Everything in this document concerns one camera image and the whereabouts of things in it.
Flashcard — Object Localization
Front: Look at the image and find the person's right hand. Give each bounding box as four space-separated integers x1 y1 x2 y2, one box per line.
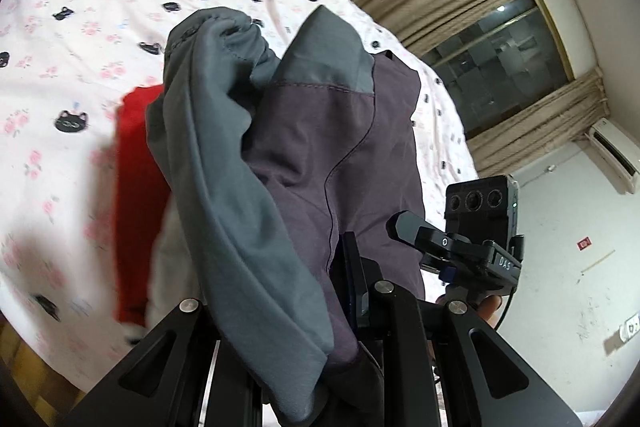
434 293 504 331

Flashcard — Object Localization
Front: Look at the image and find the white air conditioner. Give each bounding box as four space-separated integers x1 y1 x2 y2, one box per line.
587 118 640 194

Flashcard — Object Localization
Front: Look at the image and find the dark window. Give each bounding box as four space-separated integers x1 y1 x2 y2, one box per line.
422 0 574 139

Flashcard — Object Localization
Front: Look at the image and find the purple grey hooded jacket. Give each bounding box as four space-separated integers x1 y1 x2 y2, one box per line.
146 6 424 424

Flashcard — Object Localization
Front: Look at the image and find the pink cat print bedsheet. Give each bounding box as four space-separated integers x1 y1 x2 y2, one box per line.
1 0 476 391

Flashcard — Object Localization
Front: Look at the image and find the red basketball jersey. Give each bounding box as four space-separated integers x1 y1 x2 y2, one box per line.
113 86 170 326

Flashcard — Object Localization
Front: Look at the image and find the black camera box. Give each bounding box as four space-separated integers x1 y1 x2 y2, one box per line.
445 176 518 251

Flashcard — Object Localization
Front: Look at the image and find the white wall socket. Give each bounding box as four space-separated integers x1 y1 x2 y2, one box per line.
618 312 640 343

